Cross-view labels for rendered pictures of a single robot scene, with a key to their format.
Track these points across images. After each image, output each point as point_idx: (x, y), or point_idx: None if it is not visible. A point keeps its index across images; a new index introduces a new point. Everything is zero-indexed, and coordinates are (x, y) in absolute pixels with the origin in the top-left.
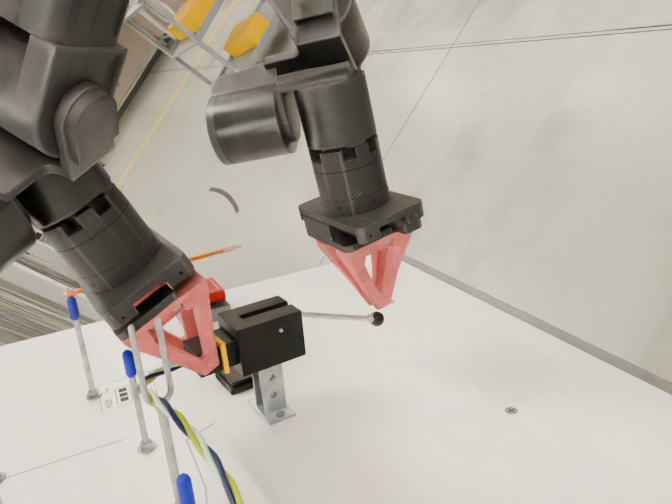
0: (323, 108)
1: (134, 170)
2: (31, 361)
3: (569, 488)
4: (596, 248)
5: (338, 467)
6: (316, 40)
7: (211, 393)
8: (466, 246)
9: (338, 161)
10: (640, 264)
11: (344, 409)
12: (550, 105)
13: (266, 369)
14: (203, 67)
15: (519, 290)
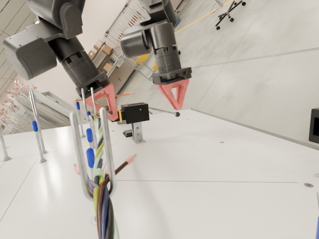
0: (156, 33)
1: None
2: (68, 130)
3: (237, 160)
4: (274, 125)
5: (154, 153)
6: (155, 11)
7: (119, 137)
8: None
9: (162, 52)
10: (291, 131)
11: (162, 141)
12: (258, 79)
13: (136, 124)
14: (146, 74)
15: None
